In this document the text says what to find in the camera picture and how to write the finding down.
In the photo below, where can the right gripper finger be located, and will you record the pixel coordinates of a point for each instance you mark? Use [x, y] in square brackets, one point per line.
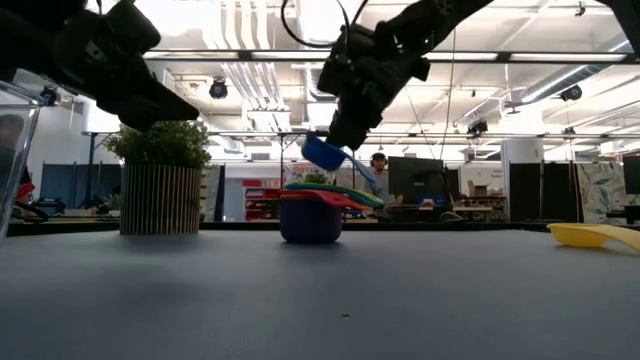
[345, 130]
[364, 131]

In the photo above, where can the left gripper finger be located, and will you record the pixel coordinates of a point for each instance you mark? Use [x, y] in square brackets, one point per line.
[150, 102]
[140, 125]

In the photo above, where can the blue measuring cup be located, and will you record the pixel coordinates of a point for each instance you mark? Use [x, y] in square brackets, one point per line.
[322, 155]

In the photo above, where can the teal measuring cup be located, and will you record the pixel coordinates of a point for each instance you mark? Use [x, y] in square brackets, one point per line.
[327, 190]

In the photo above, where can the green measuring cup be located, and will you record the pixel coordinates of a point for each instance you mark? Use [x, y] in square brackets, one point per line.
[370, 199]

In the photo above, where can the red measuring cup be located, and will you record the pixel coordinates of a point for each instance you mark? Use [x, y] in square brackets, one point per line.
[310, 196]

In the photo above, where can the orange measuring cup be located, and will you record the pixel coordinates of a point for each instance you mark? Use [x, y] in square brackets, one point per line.
[362, 206]

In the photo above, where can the purple measuring cup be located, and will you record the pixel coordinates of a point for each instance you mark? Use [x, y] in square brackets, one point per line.
[310, 222]

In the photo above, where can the clear plastic basket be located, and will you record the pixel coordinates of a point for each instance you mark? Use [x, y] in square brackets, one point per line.
[15, 150]

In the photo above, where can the yellow measuring cup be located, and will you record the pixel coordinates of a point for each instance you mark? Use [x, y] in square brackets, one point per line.
[575, 236]

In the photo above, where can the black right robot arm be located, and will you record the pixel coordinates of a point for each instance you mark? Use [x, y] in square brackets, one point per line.
[450, 15]

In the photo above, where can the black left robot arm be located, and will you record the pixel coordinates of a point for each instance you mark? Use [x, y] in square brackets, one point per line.
[30, 30]

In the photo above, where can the black headphones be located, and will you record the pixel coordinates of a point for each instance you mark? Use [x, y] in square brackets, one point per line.
[372, 161]

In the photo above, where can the small green background plant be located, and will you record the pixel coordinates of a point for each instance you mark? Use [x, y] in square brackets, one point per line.
[316, 178]

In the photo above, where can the person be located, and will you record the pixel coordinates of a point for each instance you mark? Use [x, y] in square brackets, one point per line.
[382, 187]

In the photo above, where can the black computer monitor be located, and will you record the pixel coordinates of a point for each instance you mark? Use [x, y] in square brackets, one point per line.
[632, 175]
[415, 177]

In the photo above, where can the black ceiling spotlight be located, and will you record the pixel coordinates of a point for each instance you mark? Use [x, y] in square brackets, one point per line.
[218, 89]
[571, 92]
[477, 126]

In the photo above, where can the potted plant in ribbed pot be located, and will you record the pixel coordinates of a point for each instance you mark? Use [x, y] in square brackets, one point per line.
[160, 200]

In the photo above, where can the blue partition panel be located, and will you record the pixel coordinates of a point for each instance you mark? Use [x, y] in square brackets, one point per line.
[65, 182]

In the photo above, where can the red storage shelf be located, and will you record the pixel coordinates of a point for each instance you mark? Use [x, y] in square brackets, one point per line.
[260, 202]

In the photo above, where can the cardboard box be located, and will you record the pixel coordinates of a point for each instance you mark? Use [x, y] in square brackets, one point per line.
[480, 191]

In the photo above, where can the gray-blue table mat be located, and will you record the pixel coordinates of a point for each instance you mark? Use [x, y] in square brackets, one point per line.
[320, 300]

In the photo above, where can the black partition panel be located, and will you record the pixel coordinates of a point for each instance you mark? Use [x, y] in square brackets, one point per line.
[525, 192]

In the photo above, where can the leaf print partition panel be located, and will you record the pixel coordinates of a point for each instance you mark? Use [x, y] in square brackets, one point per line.
[600, 192]

